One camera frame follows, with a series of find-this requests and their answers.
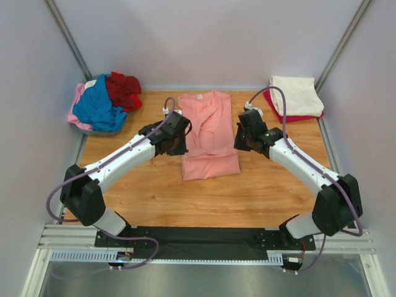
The corner aluminium post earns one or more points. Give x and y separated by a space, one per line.
62 26
341 46

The dark red t-shirt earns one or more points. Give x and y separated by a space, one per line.
124 91

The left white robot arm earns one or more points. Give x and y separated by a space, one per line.
83 188

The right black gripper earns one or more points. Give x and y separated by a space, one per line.
237 143

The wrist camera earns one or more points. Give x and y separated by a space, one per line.
249 106
167 111

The blue t-shirt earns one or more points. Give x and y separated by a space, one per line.
96 108

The aluminium frame rail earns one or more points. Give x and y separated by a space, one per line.
80 237

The folded white t-shirt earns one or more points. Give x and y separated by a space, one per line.
300 95

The folded magenta t-shirt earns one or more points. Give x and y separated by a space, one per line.
289 119

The white slotted cable duct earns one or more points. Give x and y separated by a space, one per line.
274 259

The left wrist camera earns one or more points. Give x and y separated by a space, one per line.
167 111

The right corner aluminium post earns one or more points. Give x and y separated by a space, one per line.
341 46

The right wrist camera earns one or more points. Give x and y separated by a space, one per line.
249 106

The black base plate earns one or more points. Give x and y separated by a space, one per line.
194 243

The salmon pink t-shirt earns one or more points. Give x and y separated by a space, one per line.
210 142

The left corner aluminium post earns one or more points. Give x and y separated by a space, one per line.
62 26

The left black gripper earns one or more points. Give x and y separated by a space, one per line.
182 150

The white t-shirt in basket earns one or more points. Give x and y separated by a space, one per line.
90 83

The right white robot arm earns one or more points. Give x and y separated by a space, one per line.
338 201

